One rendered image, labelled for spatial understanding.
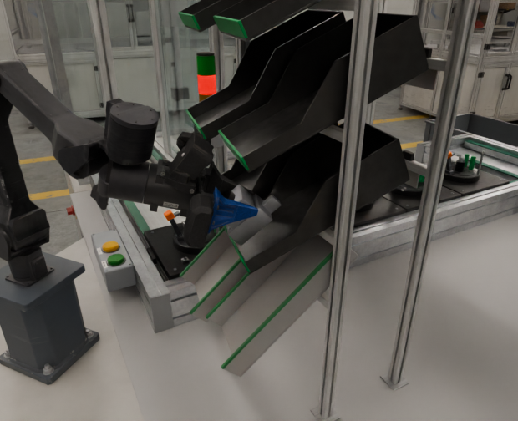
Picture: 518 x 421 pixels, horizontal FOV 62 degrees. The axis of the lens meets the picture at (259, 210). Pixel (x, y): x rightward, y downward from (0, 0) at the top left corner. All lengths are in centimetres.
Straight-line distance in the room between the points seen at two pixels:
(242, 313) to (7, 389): 49
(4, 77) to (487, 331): 107
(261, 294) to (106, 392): 37
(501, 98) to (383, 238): 516
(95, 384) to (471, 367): 77
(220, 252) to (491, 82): 547
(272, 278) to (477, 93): 537
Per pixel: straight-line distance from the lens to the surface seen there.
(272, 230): 69
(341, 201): 62
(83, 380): 100
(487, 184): 169
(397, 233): 133
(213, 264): 94
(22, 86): 71
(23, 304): 89
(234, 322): 83
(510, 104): 653
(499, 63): 618
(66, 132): 64
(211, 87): 122
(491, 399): 101
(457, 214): 151
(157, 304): 101
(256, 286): 82
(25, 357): 103
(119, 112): 55
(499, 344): 114
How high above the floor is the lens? 156
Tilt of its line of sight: 27 degrees down
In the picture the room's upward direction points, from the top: straight up
